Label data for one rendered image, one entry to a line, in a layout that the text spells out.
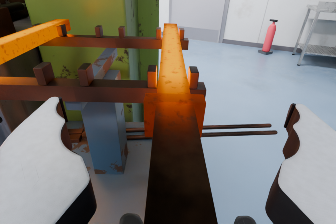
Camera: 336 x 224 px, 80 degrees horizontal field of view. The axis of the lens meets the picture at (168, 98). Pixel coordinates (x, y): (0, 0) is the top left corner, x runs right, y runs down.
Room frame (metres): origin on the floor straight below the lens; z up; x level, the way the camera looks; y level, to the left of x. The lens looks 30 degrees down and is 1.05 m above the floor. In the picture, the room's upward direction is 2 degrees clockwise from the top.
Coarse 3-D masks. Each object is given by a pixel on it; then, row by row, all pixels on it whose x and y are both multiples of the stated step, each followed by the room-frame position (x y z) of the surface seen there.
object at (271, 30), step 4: (272, 20) 3.43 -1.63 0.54; (276, 20) 3.40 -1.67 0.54; (272, 24) 3.43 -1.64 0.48; (268, 28) 3.43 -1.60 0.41; (272, 28) 3.39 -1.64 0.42; (268, 32) 3.41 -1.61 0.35; (272, 32) 3.38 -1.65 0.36; (268, 36) 3.40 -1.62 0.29; (272, 36) 3.38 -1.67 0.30; (264, 40) 3.47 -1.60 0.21; (268, 40) 3.39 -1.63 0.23; (272, 40) 3.39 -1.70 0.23; (264, 44) 3.42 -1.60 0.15; (268, 44) 3.38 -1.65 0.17; (264, 48) 3.41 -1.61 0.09; (268, 48) 3.38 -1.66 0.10; (260, 52) 3.42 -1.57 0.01; (264, 52) 3.36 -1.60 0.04; (268, 52) 3.36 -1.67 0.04; (272, 52) 3.41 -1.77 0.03
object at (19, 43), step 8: (40, 24) 0.40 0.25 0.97; (48, 24) 0.40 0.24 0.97; (56, 24) 0.41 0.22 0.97; (16, 32) 0.33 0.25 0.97; (24, 32) 0.34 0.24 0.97; (32, 32) 0.34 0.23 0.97; (40, 32) 0.35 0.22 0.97; (48, 32) 0.38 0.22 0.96; (56, 32) 0.40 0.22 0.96; (0, 40) 0.29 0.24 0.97; (8, 40) 0.29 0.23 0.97; (16, 40) 0.29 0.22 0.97; (24, 40) 0.31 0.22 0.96; (32, 40) 0.33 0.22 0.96; (40, 40) 0.35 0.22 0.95; (48, 40) 0.37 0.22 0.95; (0, 48) 0.26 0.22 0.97; (8, 48) 0.27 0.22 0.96; (16, 48) 0.29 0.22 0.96; (24, 48) 0.30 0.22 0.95; (32, 48) 0.32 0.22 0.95; (0, 56) 0.25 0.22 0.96; (8, 56) 0.27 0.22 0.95; (16, 56) 0.28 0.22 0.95; (0, 64) 0.25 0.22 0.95
